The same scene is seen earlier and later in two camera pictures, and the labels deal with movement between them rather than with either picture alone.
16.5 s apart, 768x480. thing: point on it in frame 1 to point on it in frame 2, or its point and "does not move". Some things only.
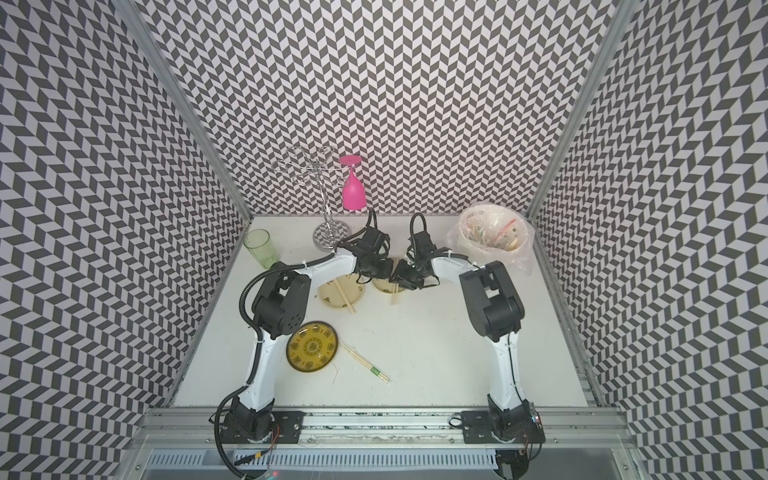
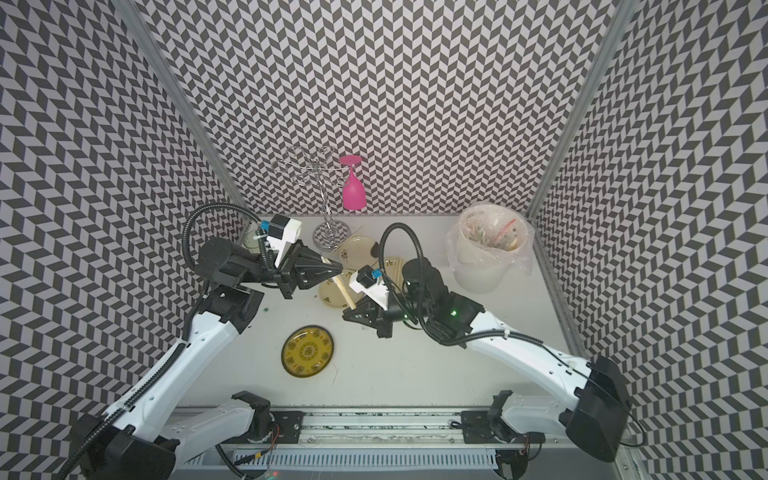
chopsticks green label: [364, 360] to [341, 283]
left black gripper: [389, 269] to [293, 272]
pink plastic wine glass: [353, 188] does not move
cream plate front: [330, 294] does not move
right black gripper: [403, 278] to [379, 317]
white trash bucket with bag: [487, 233] does not move
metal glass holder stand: [317, 166] does not move
